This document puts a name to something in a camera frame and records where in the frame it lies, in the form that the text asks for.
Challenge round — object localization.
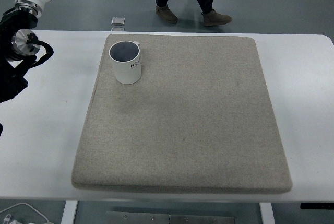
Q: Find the black table control panel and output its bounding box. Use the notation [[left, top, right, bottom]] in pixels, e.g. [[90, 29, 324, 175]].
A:
[[300, 203, 334, 210]]

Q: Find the white cable under table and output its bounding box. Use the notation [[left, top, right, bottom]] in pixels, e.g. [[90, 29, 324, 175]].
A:
[[0, 202, 50, 224]]

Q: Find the metal floor socket plate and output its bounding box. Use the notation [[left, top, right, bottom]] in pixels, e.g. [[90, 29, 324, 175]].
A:
[[111, 17, 125, 26]]

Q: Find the white table leg right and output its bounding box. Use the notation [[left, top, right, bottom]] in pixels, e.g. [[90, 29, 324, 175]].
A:
[[259, 203, 275, 224]]

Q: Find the beige felt mat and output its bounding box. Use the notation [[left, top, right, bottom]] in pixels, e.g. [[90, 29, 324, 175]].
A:
[[71, 34, 292, 194]]

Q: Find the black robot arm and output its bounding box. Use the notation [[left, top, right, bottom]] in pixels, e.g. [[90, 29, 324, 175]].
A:
[[1, 0, 54, 102]]

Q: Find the white table leg left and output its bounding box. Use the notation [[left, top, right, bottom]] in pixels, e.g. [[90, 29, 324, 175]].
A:
[[61, 200, 78, 224]]

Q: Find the white table leg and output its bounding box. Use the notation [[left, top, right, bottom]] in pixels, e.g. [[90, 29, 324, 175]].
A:
[[61, 200, 78, 224], [259, 203, 275, 224]]

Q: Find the white ribbed cup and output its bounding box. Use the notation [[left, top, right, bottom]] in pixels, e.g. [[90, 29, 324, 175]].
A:
[[109, 41, 142, 85]]

